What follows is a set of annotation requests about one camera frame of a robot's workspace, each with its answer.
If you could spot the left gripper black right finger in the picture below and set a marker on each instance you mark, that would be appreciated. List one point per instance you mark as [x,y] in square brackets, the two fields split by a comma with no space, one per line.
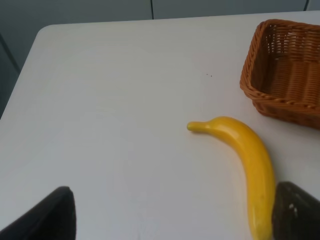
[296,213]

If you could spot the yellow banana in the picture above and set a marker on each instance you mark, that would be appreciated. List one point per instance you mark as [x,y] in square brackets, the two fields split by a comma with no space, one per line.
[257,165]

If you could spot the brown wicker basket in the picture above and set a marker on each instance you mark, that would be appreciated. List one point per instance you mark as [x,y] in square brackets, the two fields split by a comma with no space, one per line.
[281,73]

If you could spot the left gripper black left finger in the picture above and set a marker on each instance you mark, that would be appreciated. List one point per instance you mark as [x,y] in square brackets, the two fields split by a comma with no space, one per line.
[53,218]

